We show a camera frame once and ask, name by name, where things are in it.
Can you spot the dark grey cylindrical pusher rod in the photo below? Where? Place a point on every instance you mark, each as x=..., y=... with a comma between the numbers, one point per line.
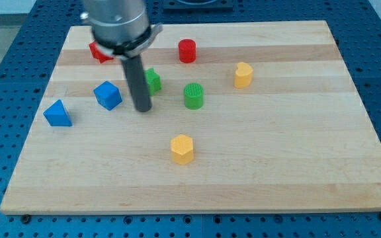
x=137, y=84

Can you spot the blue cube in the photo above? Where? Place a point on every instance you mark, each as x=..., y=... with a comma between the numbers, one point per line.
x=108, y=95

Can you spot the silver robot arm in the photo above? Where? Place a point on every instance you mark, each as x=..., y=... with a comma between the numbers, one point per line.
x=121, y=29

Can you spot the blue triangle block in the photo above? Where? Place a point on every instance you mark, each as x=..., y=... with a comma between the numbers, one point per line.
x=56, y=115

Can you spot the green star block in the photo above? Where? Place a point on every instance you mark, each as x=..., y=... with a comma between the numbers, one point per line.
x=153, y=81

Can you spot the red star block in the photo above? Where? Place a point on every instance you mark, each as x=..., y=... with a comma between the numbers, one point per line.
x=97, y=54

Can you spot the red cylinder block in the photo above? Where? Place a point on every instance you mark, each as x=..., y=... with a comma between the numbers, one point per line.
x=187, y=50

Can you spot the green cylinder block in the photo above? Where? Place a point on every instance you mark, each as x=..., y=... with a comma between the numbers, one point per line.
x=193, y=96

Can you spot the yellow hexagon block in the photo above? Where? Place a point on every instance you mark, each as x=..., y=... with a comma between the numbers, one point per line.
x=182, y=149

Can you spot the yellow heart block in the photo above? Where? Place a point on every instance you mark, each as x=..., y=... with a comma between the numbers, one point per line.
x=243, y=75

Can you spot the wooden board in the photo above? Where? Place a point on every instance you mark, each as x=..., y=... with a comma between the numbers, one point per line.
x=298, y=139

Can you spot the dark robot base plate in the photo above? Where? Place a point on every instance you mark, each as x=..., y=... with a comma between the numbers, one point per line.
x=197, y=4

